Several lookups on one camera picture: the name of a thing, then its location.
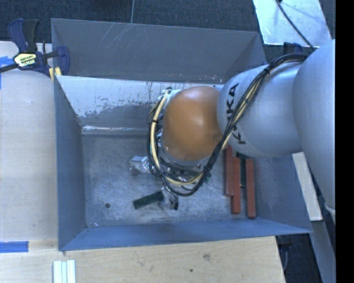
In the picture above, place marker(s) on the dark green flat block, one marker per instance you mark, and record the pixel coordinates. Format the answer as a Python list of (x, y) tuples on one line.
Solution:
[(242, 172), (147, 200)]

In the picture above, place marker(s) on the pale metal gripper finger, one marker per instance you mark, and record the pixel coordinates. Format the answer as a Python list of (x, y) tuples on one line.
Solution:
[(166, 194), (163, 205)]

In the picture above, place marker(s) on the pale wood flat board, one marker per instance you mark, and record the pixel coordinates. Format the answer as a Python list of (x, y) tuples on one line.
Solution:
[(26, 158)]

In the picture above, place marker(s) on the small clear plastic object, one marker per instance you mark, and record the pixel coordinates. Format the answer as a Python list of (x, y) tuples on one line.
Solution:
[(138, 165)]

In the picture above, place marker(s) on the red-brown flat block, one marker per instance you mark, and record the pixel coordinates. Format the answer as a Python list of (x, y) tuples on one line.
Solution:
[(236, 193), (250, 190), (229, 172)]

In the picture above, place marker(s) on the grey metal bin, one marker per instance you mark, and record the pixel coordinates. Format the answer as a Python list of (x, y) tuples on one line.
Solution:
[(112, 184)]

